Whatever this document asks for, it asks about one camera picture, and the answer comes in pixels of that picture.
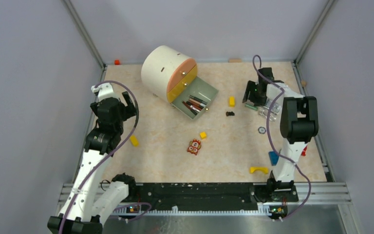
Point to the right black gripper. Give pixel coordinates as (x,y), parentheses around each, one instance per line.
(257,102)

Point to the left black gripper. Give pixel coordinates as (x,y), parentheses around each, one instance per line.
(129,110)

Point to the clear plastic wrapper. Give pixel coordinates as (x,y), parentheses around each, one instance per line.
(273,108)

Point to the cream round drawer organizer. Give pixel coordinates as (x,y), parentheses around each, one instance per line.
(173,76)

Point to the nude concealer tube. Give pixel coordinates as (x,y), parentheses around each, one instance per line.
(198,103)

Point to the red lip gloss tube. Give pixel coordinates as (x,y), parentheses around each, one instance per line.
(198,107)

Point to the brown lipstick tube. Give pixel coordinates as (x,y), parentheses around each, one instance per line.
(190,108)

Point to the dark red lip gloss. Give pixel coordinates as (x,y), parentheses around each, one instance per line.
(192,107)

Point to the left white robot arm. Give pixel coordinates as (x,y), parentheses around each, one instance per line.
(82,212)

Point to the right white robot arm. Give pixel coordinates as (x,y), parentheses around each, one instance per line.
(298,126)

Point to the yellow rectangular block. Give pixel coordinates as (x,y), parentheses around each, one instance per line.
(231,101)

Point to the small black figurine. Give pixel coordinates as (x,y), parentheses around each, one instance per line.
(230,114)

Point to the yellow wedge block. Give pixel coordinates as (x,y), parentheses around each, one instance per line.
(134,141)

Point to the blue poker chip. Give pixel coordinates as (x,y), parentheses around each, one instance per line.
(262,130)

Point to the small yellow cube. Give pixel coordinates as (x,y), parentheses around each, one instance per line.
(203,135)

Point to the blue lego brick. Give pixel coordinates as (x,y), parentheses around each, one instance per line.
(273,158)

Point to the red owl number toy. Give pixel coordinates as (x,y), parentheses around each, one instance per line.
(194,147)

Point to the yellow arch block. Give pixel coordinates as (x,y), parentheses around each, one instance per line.
(264,170)

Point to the red horseshoe toy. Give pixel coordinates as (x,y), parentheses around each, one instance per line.
(303,153)

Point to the wooden peg at wall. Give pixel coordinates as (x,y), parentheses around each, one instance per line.
(235,60)

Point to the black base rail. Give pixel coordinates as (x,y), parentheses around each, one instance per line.
(208,196)

